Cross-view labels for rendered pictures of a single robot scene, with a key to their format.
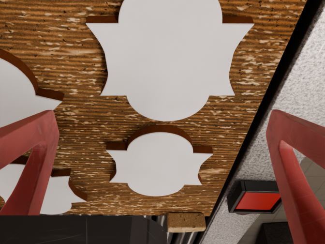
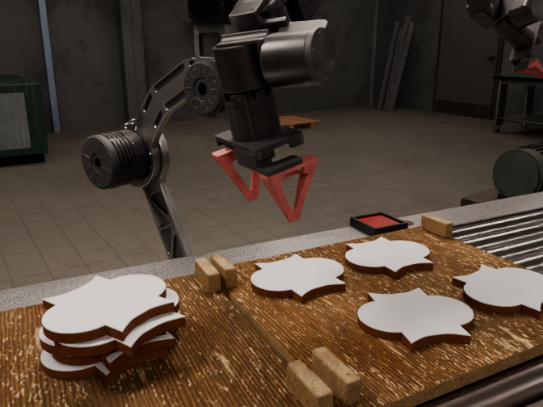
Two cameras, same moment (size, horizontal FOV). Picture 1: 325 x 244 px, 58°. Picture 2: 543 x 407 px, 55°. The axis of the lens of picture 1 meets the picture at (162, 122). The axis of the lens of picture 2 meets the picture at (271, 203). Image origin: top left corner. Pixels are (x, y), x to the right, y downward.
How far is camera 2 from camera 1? 58 cm
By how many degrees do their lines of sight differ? 55
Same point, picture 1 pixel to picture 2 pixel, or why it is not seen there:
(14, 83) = (372, 308)
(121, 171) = (410, 262)
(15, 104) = (393, 305)
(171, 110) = (327, 263)
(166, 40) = (286, 276)
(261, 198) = (373, 221)
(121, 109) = (355, 282)
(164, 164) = (378, 252)
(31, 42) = (339, 316)
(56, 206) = (516, 273)
